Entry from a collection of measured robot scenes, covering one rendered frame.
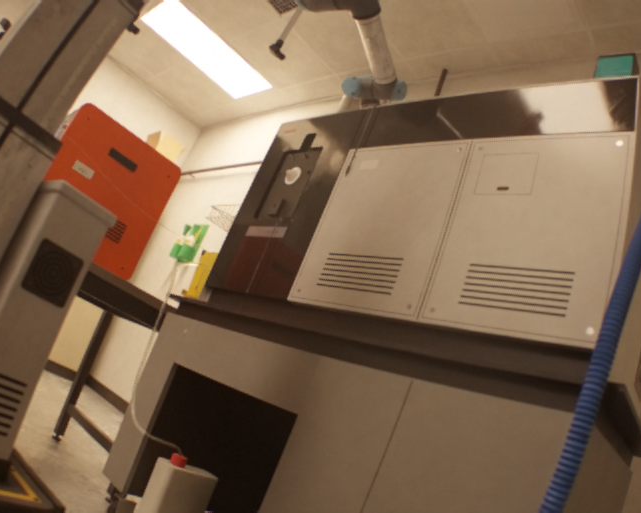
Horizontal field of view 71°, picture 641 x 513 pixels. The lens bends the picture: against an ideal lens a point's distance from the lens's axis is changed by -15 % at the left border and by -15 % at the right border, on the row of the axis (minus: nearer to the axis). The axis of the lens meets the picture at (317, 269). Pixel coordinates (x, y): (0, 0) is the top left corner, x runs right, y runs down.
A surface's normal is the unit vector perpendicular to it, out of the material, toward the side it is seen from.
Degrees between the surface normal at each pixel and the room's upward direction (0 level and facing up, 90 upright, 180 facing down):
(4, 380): 90
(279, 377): 90
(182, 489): 90
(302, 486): 90
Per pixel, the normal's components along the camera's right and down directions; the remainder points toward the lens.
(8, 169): 0.78, 0.13
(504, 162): -0.61, -0.44
